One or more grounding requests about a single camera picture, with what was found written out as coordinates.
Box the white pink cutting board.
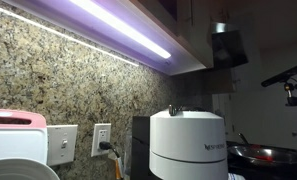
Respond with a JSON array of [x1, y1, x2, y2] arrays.
[[0, 108, 49, 165]]

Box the white Lysol wipes canister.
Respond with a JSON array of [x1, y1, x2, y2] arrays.
[[227, 172, 246, 180]]

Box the black frying pan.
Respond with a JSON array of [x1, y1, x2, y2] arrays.
[[226, 132, 297, 169]]

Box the black white Nespresso coffee machine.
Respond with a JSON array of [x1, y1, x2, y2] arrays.
[[131, 104, 230, 180]]

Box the long LED strip light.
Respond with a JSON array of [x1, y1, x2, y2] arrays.
[[69, 0, 173, 60]]

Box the black range hood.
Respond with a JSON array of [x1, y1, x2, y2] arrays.
[[210, 21, 250, 71]]

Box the black stereo camera bar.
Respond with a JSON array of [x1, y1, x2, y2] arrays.
[[260, 63, 297, 88]]

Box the orange and white tube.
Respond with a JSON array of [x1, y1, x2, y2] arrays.
[[113, 156, 124, 180]]

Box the white light switch plate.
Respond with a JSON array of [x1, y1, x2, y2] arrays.
[[46, 124, 79, 167]]

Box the white wall power outlet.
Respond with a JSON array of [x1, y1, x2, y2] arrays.
[[90, 122, 112, 158]]

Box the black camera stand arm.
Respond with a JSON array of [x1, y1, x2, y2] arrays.
[[282, 81, 297, 108]]

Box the wall cabinet unit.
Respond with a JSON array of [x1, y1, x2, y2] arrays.
[[1, 0, 217, 77]]

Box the black power plug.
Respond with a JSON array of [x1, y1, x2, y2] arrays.
[[98, 141, 122, 159]]

